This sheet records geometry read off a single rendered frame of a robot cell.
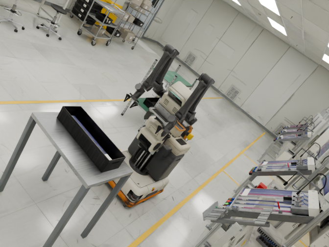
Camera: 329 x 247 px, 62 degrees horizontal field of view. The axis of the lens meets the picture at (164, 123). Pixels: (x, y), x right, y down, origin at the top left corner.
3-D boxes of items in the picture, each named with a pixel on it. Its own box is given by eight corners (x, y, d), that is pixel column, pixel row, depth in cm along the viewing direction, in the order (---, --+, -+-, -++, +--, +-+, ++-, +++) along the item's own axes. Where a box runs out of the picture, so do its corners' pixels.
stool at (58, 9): (30, 25, 544) (41, -1, 523) (44, 25, 592) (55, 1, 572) (53, 41, 547) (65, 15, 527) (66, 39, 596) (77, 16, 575)
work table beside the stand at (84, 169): (45, 177, 259) (82, 111, 230) (86, 236, 233) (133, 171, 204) (-5, 188, 220) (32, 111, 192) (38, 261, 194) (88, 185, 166)
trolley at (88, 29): (75, 33, 670) (93, -5, 634) (94, 35, 754) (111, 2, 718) (92, 46, 666) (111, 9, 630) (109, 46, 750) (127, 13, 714)
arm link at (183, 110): (214, 81, 218) (204, 73, 222) (211, 80, 213) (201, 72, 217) (183, 122, 233) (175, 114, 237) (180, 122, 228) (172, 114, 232)
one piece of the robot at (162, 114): (149, 118, 278) (160, 101, 271) (167, 136, 268) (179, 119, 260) (140, 118, 265) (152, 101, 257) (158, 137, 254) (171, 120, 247)
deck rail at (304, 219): (228, 215, 257) (227, 209, 256) (228, 215, 258) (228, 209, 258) (315, 224, 223) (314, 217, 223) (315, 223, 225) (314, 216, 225)
